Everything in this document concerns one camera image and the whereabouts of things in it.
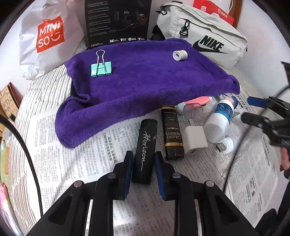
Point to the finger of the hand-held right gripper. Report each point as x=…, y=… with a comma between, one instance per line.
x=257, y=101
x=251, y=118

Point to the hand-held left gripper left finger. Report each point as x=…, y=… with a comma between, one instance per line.
x=128, y=169

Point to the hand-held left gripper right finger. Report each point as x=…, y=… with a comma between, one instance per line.
x=159, y=173

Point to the black lighter with white script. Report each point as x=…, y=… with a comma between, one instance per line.
x=145, y=147

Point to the small white USB light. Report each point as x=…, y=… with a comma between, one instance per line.
x=230, y=144

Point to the white bottle with blue label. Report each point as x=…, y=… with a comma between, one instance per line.
x=217, y=127

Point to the black and gold lighter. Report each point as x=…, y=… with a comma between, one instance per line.
x=172, y=136

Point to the white USB charger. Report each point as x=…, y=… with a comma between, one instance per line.
x=194, y=138

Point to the small clear plastic box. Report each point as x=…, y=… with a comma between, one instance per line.
x=192, y=116

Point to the person's right hand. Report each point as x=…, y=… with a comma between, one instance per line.
x=285, y=157

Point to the newspaper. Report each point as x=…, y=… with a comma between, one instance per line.
x=90, y=154

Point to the pink tube with white cap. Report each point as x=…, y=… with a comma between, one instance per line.
x=200, y=100

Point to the purple towel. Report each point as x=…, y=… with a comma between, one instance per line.
x=140, y=86

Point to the small white tape roll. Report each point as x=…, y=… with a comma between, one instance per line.
x=181, y=55

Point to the grey waist bag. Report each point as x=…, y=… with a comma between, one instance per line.
x=204, y=27

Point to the wooden headboard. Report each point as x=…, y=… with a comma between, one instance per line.
x=236, y=11

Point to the black box under towel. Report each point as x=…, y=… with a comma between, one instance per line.
x=73, y=90

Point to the teal binder clip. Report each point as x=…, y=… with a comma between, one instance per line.
x=102, y=70

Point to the red paper bag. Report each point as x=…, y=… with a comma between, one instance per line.
x=201, y=5

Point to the pink cloth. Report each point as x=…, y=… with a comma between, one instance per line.
x=4, y=202

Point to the brown patterned notebook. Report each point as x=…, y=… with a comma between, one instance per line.
x=9, y=99

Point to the black headset box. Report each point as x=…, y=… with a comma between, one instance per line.
x=102, y=22

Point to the white shopping bag orange logo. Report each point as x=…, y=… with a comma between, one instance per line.
x=49, y=34

